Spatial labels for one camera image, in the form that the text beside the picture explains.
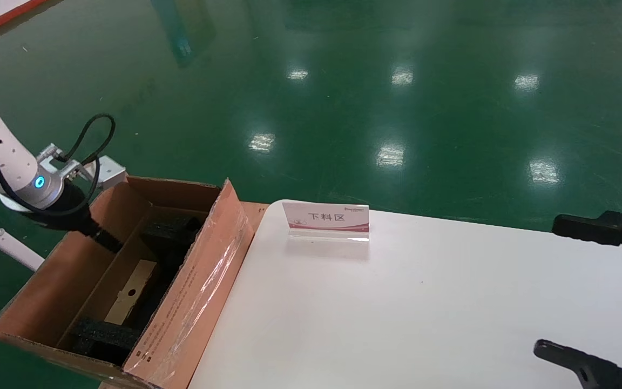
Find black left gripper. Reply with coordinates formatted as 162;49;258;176
24;183;124;255

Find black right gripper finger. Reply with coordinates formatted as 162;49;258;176
552;211;622;269
533;340;622;389

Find small cardboard box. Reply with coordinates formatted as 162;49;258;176
105;259;159;326

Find large open cardboard box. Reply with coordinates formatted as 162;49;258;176
0;176;269;389

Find white plastic pipe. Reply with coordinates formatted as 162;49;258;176
0;207;45;272

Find clear acrylic sign stand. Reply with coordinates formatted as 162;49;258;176
282;201;370;242

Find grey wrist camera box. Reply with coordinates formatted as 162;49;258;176
92;156;127;190

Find silver camera mount bracket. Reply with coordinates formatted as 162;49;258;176
38;143;98;182

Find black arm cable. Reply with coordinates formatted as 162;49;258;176
0;73;116;218

